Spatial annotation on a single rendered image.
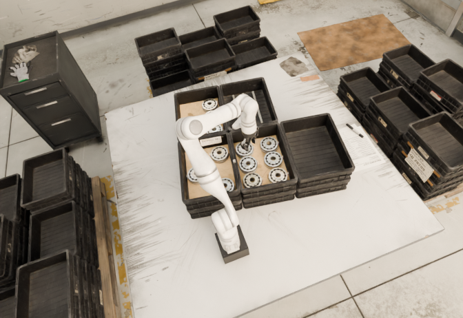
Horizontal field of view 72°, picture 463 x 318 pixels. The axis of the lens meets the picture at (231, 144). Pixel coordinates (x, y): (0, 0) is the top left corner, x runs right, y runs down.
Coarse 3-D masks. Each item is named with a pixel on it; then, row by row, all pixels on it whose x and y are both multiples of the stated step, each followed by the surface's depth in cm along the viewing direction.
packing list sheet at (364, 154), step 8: (344, 128) 204; (360, 128) 203; (344, 136) 200; (352, 136) 200; (344, 144) 197; (352, 144) 197; (360, 144) 196; (368, 144) 195; (352, 152) 193; (360, 152) 192; (368, 152) 192; (376, 152) 191; (360, 160) 189; (368, 160) 189; (376, 160) 188; (384, 160) 187; (360, 168) 186
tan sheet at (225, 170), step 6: (204, 150) 189; (210, 150) 188; (228, 150) 187; (186, 156) 188; (186, 162) 185; (228, 162) 182; (222, 168) 180; (228, 168) 180; (222, 174) 178; (228, 174) 177; (234, 180) 175; (192, 186) 175; (198, 186) 175; (192, 192) 173; (198, 192) 173; (204, 192) 172
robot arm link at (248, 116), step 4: (248, 100) 138; (252, 100) 138; (248, 104) 137; (252, 104) 137; (256, 104) 138; (244, 108) 139; (248, 108) 137; (252, 108) 137; (256, 108) 139; (244, 112) 147; (248, 112) 138; (252, 112) 139; (256, 112) 144; (240, 116) 147; (244, 116) 145; (248, 116) 141; (252, 116) 143; (244, 120) 146; (248, 120) 145; (252, 120) 146; (244, 124) 148; (248, 124) 147; (252, 124) 148
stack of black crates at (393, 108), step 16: (384, 96) 251; (400, 96) 254; (368, 112) 255; (384, 112) 236; (400, 112) 248; (416, 112) 243; (368, 128) 263; (384, 128) 241; (400, 128) 239; (384, 144) 247
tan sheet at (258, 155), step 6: (258, 138) 190; (276, 138) 189; (234, 144) 189; (252, 144) 188; (258, 144) 188; (258, 150) 185; (252, 156) 183; (258, 156) 183; (264, 156) 182; (258, 162) 180; (282, 162) 178; (258, 168) 178; (264, 168) 178; (282, 168) 176; (240, 174) 177; (264, 174) 175; (264, 180) 173
